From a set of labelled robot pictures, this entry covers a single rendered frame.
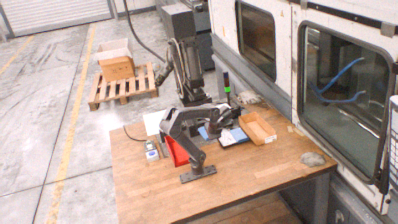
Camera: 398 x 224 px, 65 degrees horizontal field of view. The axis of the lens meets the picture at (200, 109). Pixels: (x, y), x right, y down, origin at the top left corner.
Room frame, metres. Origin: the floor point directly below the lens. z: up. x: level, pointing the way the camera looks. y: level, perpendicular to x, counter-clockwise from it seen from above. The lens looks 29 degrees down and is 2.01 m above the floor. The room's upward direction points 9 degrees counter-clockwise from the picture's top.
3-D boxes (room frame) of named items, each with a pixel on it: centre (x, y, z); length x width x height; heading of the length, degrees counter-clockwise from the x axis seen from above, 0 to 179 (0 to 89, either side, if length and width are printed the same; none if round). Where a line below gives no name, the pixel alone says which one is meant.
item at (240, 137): (1.56, -0.21, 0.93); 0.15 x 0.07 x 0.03; 12
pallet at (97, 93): (4.75, 1.16, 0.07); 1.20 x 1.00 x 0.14; 7
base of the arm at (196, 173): (1.30, 0.07, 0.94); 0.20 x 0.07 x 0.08; 103
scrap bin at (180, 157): (1.52, 0.16, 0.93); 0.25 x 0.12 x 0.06; 13
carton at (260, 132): (1.59, -0.32, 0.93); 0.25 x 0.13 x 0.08; 13
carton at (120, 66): (5.05, 1.23, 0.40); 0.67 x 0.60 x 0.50; 5
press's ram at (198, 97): (1.79, 0.03, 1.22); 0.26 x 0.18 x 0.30; 13
